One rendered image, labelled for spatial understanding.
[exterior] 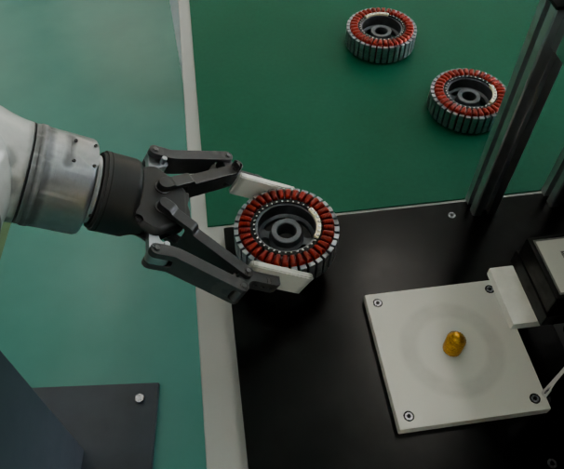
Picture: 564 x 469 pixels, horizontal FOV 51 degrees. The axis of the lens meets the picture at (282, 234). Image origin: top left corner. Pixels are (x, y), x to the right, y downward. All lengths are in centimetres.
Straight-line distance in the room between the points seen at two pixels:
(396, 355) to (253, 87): 49
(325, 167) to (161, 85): 143
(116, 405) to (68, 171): 100
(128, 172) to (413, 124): 48
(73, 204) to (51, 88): 176
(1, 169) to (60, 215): 6
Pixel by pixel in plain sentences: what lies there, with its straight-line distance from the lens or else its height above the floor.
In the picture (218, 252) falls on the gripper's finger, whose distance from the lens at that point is 56.
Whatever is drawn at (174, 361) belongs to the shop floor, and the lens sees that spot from 150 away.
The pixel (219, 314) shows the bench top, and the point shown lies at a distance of 68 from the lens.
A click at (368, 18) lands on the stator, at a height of 78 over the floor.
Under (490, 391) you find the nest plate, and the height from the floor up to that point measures 78.
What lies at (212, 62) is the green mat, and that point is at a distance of 99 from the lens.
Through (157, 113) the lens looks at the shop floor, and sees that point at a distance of 207.
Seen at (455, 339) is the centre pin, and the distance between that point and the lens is 62.
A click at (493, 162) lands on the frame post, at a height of 86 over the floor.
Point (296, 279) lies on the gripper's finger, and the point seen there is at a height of 84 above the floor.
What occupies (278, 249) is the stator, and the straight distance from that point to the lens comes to 63.
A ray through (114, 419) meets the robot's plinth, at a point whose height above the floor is 2.
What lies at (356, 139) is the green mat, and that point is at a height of 75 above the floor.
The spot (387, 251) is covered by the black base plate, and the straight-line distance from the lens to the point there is 71.
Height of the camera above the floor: 134
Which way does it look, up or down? 53 degrees down
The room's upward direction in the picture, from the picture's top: straight up
